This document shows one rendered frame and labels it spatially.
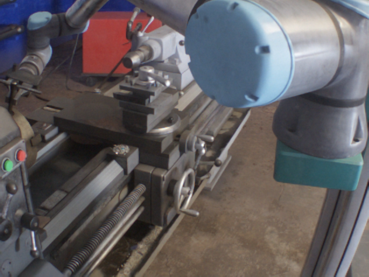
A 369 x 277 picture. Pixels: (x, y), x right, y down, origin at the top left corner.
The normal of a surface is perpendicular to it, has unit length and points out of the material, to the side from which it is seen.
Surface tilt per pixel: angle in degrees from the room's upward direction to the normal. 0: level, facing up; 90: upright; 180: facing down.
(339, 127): 70
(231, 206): 0
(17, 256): 90
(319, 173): 90
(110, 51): 90
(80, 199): 36
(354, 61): 96
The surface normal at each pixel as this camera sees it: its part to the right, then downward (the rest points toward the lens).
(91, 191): 0.58, -0.61
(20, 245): 0.93, 0.20
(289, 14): 0.37, -0.51
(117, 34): -0.03, 0.44
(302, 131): -0.60, -0.01
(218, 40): -0.76, 0.27
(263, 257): 0.05, -0.89
